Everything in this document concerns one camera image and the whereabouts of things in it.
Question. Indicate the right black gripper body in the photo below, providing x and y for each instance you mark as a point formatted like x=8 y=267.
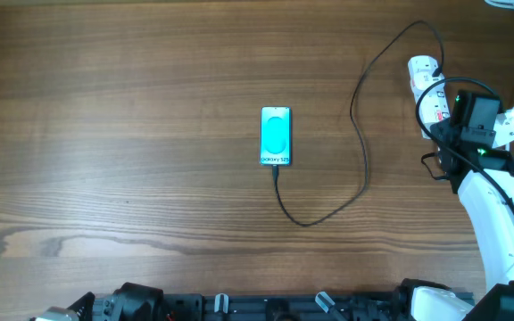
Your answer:
x=444 y=132

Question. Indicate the blue Galaxy S25 smartphone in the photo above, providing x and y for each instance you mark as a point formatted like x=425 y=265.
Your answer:
x=276 y=136

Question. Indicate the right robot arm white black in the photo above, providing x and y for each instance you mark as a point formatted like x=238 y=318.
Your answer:
x=470 y=137

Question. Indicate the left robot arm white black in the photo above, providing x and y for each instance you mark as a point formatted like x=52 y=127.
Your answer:
x=132 y=302

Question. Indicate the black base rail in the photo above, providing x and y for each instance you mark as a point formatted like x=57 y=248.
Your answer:
x=195 y=307

